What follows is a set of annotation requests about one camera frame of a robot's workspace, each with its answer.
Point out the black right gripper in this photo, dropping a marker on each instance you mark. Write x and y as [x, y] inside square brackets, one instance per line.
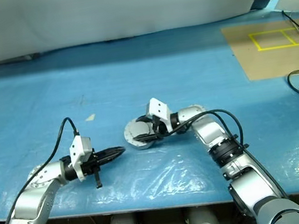
[161, 131]

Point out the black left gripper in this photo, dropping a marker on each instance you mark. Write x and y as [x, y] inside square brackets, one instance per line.
[93, 161]

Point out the hinged grey motor lid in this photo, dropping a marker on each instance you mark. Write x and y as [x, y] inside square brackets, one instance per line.
[135, 131]

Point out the silver motor housing copper windings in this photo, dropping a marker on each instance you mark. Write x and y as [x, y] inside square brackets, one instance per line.
[143, 146]

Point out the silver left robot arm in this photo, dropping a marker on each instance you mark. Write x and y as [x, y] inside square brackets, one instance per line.
[44, 178]

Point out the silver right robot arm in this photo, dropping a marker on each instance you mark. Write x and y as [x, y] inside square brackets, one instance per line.
[212, 133]

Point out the clear plastic film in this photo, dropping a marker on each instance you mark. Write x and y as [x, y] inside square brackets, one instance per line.
[175, 170]

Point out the white backdrop board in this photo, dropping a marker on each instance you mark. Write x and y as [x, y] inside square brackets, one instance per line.
[95, 13]

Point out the brown cardboard sheet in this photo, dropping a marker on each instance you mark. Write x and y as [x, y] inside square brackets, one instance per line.
[271, 62]

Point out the yellow tape rectangle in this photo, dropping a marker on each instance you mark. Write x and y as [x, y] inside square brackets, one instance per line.
[267, 32]

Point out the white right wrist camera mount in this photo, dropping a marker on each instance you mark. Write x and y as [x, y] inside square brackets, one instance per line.
[158, 107]

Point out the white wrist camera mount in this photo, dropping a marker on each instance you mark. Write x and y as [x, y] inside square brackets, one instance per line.
[158, 107]
[77, 148]

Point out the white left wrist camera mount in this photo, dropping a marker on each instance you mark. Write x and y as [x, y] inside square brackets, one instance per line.
[77, 148]

